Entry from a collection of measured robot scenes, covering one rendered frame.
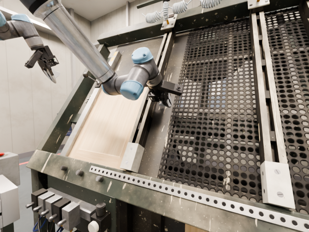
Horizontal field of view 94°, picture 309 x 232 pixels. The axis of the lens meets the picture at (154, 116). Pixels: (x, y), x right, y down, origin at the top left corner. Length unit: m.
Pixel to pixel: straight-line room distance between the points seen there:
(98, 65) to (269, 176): 0.68
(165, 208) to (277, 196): 0.36
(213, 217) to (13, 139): 4.25
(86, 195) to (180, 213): 0.46
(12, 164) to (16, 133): 3.32
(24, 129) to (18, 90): 0.88
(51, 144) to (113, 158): 0.58
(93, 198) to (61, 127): 0.65
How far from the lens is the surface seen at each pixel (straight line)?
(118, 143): 0.85
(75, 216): 0.85
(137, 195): 0.69
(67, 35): 0.58
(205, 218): 0.62
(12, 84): 4.43
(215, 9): 1.27
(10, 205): 0.57
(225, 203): 0.61
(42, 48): 1.13
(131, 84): 0.51
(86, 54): 0.59
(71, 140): 1.08
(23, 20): 1.12
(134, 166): 0.71
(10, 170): 1.16
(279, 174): 0.63
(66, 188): 0.98
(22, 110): 4.44
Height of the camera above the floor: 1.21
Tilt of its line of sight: 4 degrees down
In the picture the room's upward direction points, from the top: straight up
